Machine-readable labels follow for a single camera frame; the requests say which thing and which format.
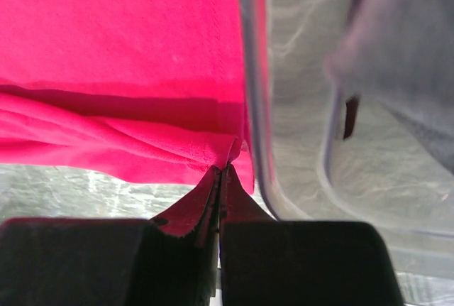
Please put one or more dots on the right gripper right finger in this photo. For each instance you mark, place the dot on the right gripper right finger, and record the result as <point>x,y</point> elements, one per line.
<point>312,263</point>

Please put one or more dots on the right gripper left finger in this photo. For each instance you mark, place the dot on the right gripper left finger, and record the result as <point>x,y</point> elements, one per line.
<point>170,259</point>

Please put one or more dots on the red t-shirt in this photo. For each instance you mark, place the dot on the red t-shirt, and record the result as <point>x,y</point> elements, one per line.
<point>147,91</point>

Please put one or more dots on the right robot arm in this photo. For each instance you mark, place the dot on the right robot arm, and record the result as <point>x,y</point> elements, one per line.
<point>316,137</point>

